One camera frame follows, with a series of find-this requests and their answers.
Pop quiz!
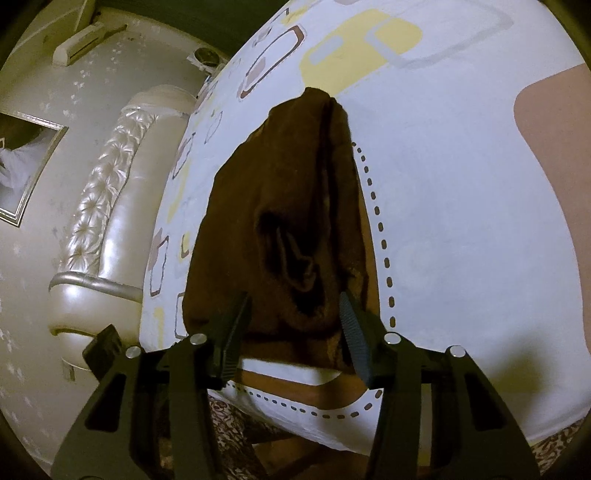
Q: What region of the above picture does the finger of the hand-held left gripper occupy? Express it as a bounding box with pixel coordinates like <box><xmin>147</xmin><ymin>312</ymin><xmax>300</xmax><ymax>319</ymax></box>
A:
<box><xmin>83</xmin><ymin>323</ymin><xmax>124</xmax><ymax>371</ymax></box>

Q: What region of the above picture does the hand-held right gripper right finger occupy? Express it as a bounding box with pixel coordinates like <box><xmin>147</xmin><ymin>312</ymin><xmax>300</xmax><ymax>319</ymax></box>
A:
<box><xmin>339</xmin><ymin>291</ymin><xmax>541</xmax><ymax>480</ymax></box>

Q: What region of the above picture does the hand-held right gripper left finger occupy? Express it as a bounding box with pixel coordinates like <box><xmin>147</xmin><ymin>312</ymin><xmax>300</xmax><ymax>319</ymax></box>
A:
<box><xmin>51</xmin><ymin>295</ymin><xmax>253</xmax><ymax>480</ymax></box>

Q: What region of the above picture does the brown plaid garment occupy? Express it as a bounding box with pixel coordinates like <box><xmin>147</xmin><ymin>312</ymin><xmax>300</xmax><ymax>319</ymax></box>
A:
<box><xmin>182</xmin><ymin>87</ymin><xmax>384</xmax><ymax>376</ymax></box>

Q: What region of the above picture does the cream tufted bed headboard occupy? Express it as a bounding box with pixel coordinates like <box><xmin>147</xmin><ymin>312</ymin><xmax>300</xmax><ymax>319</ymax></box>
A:
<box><xmin>48</xmin><ymin>85</ymin><xmax>199</xmax><ymax>371</ymax></box>

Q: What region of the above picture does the white patterned bed sheet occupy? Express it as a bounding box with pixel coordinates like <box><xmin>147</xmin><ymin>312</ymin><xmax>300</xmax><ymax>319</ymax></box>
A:
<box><xmin>141</xmin><ymin>0</ymin><xmax>591</xmax><ymax>454</ymax></box>

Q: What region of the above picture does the framed wall picture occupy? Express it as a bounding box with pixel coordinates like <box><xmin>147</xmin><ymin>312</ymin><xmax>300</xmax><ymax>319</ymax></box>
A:
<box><xmin>0</xmin><ymin>111</ymin><xmax>70</xmax><ymax>230</ymax></box>

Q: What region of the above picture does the white wall air conditioner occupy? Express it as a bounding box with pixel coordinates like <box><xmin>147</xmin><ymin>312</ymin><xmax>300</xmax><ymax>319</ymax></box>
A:
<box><xmin>52</xmin><ymin>23</ymin><xmax>128</xmax><ymax>66</ymax></box>

